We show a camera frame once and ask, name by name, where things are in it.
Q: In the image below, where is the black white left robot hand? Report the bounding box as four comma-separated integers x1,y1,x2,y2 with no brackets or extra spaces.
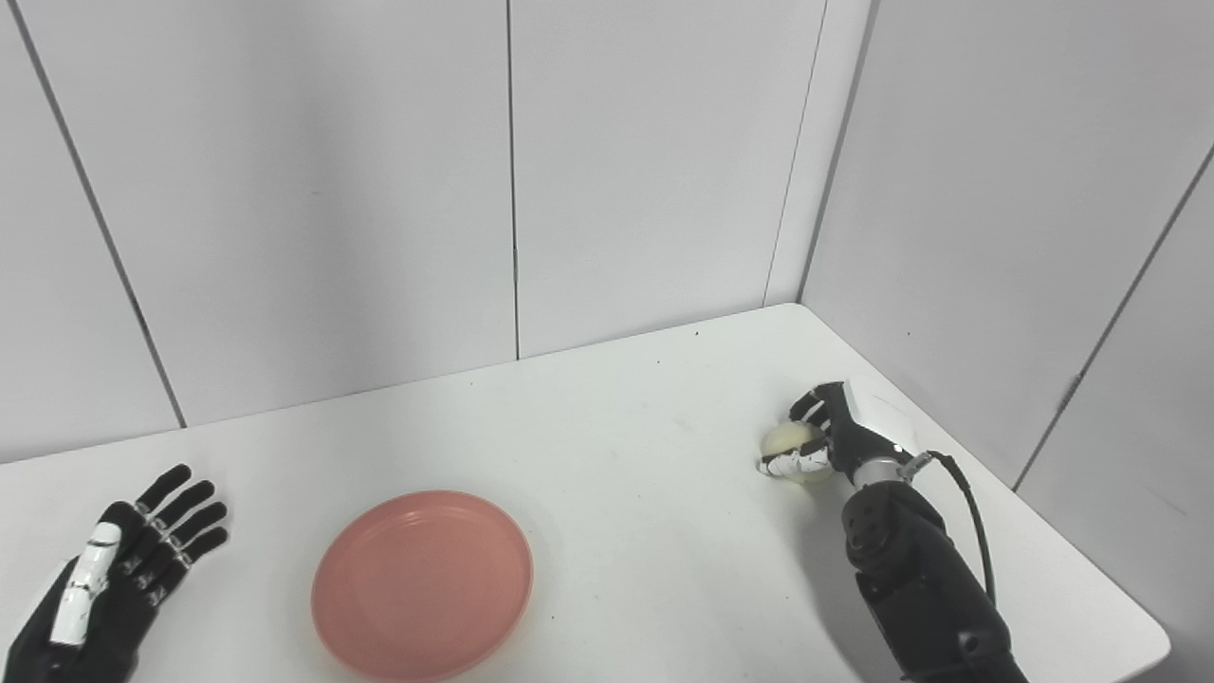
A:
0,464,230,683

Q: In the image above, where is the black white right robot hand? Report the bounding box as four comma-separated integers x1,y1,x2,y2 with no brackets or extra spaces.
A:
757,380,916,487

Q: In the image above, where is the white steamed bun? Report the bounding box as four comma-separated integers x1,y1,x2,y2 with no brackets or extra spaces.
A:
763,422,837,486

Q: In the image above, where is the pink round plate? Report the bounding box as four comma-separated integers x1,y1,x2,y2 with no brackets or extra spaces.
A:
311,489,534,682

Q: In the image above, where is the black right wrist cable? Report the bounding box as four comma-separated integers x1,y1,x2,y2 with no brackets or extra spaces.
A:
906,451,997,608

